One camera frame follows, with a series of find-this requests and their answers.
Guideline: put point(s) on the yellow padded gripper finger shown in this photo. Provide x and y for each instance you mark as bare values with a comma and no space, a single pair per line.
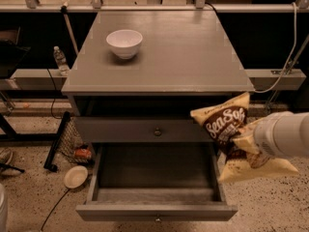
246,143

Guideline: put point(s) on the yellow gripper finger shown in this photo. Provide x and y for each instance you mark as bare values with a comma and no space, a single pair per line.
249,127

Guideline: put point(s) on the brown sea salt chip bag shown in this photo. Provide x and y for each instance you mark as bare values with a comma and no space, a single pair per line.
222,123

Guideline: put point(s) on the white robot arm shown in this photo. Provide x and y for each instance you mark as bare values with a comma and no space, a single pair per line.
278,135

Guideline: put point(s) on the closed upper drawer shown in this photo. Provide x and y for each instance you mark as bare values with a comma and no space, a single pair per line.
114,130

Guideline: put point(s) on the grey wooden drawer cabinet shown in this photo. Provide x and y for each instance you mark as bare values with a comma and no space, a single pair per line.
185,62

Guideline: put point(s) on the open middle drawer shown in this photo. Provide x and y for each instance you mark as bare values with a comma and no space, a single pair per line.
156,182

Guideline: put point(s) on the white ceramic bowl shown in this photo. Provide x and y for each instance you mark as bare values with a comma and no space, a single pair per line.
124,43

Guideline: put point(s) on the orange can in net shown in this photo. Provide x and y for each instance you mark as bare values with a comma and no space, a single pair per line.
83,154

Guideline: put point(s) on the beige plate on floor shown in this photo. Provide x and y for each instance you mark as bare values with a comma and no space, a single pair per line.
75,177

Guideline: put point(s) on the black metal stand leg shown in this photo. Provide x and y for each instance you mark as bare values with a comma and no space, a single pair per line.
49,165

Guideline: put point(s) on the clear plastic water bottle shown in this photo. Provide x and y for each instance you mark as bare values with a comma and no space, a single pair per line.
61,61

